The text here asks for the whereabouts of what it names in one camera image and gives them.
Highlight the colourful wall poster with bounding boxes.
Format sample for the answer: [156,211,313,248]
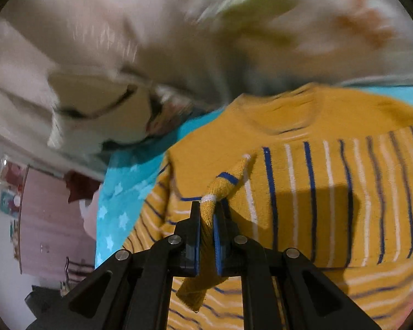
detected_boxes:
[0,154,28,219]

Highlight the pink wardrobe cabinet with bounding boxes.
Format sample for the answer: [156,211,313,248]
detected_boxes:
[19,168,96,282]

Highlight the beige embroidered curtain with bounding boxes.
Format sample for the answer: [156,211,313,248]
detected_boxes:
[0,0,228,180]

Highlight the small cream black-trimmed pillow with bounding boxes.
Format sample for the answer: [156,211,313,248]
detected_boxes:
[47,71,162,156]

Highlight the red cloth item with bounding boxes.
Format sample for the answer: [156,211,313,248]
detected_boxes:
[64,170,101,204]

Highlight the mustard striped knit sweater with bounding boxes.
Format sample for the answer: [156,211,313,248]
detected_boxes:
[124,84,413,329]

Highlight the white leaf-print pillow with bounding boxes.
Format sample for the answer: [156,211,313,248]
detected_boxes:
[178,0,413,103]

